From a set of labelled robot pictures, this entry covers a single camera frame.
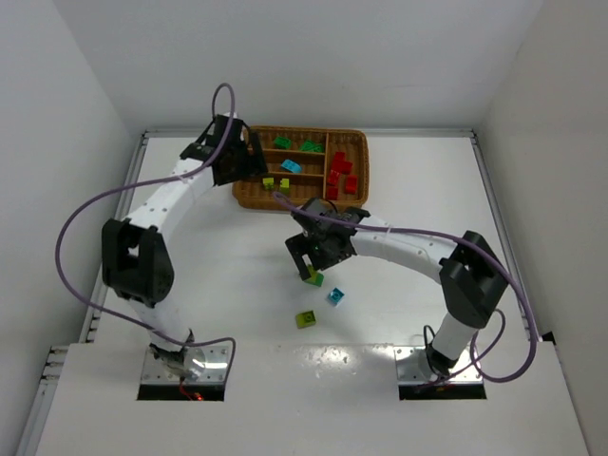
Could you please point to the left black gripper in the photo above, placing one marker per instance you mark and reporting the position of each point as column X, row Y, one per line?
column 248, row 155

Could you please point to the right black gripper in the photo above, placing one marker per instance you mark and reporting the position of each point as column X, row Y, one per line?
column 304, row 246

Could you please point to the dark green lego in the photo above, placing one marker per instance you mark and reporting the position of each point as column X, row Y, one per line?
column 310, row 146

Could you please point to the red rounded lego brick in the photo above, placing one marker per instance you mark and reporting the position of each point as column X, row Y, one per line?
column 332, row 193

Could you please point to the red base lego brick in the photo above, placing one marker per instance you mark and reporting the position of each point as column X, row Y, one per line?
column 333, row 177

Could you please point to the small red lego brick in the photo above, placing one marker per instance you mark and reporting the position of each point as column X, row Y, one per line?
column 340, row 164

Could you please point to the small lime lego brick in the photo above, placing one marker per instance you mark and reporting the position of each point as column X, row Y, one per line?
column 268, row 183

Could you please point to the cyan rounded lego brick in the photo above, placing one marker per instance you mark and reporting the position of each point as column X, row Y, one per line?
column 291, row 166

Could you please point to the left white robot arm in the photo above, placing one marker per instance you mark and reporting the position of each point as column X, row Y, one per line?
column 136, row 263

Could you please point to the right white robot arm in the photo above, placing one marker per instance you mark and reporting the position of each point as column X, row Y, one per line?
column 468, row 274

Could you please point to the lime green stacked lego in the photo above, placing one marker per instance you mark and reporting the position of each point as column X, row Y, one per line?
column 316, row 278

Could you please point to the small cyan lego brick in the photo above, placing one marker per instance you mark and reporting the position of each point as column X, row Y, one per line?
column 335, row 297

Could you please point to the lime lego brick front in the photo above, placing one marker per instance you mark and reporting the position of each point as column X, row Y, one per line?
column 305, row 320

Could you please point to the brown wicker divided tray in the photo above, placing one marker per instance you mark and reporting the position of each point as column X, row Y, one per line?
column 312, row 180

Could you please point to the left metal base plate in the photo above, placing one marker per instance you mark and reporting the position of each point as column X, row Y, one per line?
column 203, row 366

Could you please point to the metal base plate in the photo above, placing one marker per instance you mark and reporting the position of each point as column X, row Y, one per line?
column 203, row 366
column 413, row 369

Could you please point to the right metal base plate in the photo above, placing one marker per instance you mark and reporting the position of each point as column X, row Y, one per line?
column 413, row 369

